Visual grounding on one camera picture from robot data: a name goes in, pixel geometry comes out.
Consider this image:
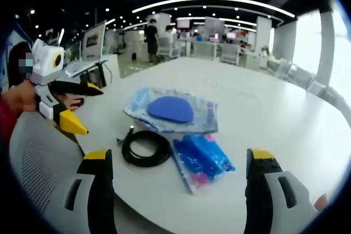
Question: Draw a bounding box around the white display board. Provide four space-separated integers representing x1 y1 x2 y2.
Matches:
81 20 107 60

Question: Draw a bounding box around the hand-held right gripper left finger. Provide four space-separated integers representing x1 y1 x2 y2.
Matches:
52 149 115 234

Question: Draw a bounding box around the blue and pink plastic packet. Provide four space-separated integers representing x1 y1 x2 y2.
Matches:
172 133 237 194

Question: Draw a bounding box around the person's right hand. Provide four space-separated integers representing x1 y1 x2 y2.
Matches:
313 193 329 212

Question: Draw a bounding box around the black cable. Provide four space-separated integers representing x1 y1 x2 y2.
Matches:
116 125 172 168

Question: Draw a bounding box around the white tabletop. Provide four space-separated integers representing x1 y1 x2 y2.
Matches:
59 56 351 234

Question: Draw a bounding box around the grey mesh office chair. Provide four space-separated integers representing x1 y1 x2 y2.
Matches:
9 112 165 234

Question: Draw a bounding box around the person's left hand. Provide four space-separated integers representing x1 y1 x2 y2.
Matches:
0 80 38 119

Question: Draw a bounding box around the white round column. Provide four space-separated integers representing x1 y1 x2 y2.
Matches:
316 11 336 88

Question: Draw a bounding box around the white office chair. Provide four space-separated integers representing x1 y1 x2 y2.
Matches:
220 44 241 65
274 60 298 81
156 37 177 59

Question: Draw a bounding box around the blue pad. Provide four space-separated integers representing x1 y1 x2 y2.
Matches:
123 84 219 134

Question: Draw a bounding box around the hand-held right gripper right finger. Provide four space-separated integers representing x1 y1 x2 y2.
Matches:
243 148 322 234

